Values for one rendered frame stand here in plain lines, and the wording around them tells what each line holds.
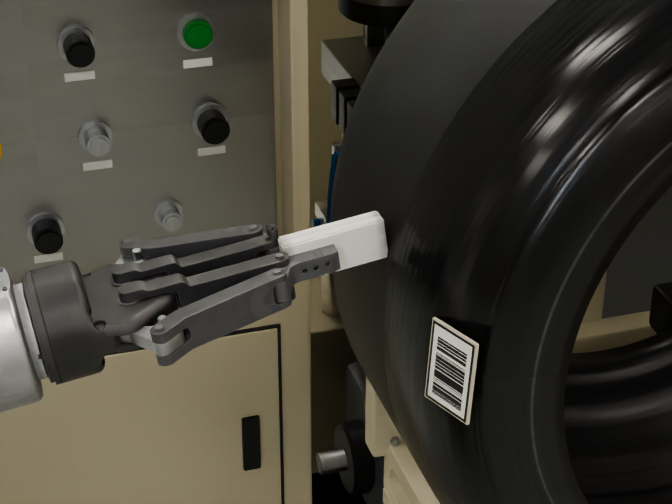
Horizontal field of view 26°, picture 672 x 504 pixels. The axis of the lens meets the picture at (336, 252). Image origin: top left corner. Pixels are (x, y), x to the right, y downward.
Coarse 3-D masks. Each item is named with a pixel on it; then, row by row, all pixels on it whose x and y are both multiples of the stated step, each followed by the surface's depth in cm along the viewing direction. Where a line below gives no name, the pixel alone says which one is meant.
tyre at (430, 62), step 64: (448, 0) 100; (512, 0) 94; (576, 0) 90; (640, 0) 87; (384, 64) 103; (448, 64) 96; (512, 64) 90; (576, 64) 87; (640, 64) 86; (384, 128) 100; (448, 128) 93; (512, 128) 88; (576, 128) 86; (640, 128) 86; (384, 192) 99; (448, 192) 91; (512, 192) 88; (576, 192) 87; (640, 192) 87; (448, 256) 90; (512, 256) 88; (576, 256) 88; (384, 320) 99; (448, 320) 92; (512, 320) 90; (576, 320) 90; (384, 384) 103; (512, 384) 92; (576, 384) 129; (640, 384) 131; (448, 448) 96; (512, 448) 94; (576, 448) 128; (640, 448) 130
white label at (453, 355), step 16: (432, 320) 92; (432, 336) 92; (448, 336) 91; (464, 336) 90; (432, 352) 93; (448, 352) 91; (464, 352) 90; (432, 368) 93; (448, 368) 92; (464, 368) 91; (432, 384) 94; (448, 384) 92; (464, 384) 91; (432, 400) 94; (448, 400) 93; (464, 400) 91; (464, 416) 92
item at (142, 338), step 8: (160, 320) 90; (144, 328) 91; (120, 336) 91; (128, 336) 91; (136, 336) 90; (144, 336) 90; (176, 336) 89; (136, 344) 91; (144, 344) 90; (152, 344) 89; (160, 344) 89; (168, 344) 89; (176, 344) 90; (160, 352) 89; (168, 352) 89
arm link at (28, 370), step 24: (0, 288) 90; (0, 312) 89; (24, 312) 90; (0, 336) 88; (24, 336) 89; (0, 360) 88; (24, 360) 89; (0, 384) 89; (24, 384) 90; (0, 408) 91
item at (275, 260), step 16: (272, 256) 94; (288, 256) 94; (208, 272) 94; (224, 272) 94; (240, 272) 93; (256, 272) 94; (128, 288) 92; (144, 288) 92; (160, 288) 92; (176, 288) 92; (192, 288) 93; (208, 288) 93; (224, 288) 93
